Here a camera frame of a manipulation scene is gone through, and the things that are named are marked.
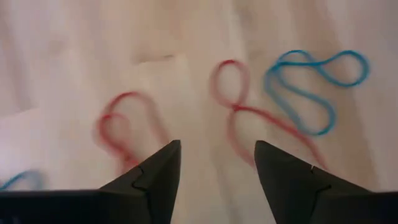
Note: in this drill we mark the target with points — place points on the teal rubber band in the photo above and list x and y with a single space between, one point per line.
298 63
12 180

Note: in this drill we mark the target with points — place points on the long red rubber band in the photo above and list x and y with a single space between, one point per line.
239 108

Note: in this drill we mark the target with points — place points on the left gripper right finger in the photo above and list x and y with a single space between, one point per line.
295 193

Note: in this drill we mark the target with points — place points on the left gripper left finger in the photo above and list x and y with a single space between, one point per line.
155 186

